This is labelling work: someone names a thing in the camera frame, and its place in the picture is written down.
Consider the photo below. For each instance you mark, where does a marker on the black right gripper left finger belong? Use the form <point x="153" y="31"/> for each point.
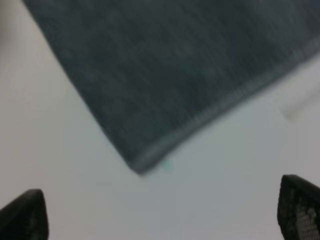
<point x="25" y="218"/>

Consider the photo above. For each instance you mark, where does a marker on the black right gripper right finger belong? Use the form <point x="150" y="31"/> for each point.
<point x="298" y="209"/>

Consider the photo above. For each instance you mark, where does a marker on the grey towel with orange trim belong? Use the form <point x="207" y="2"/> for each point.
<point x="152" y="72"/>

